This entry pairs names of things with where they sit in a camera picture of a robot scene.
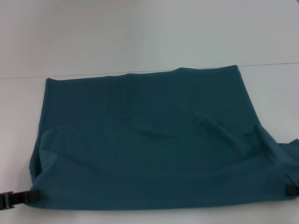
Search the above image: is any teal FREE print t-shirt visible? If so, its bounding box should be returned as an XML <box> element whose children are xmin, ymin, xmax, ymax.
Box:
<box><xmin>28</xmin><ymin>64</ymin><xmax>299</xmax><ymax>209</ymax></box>

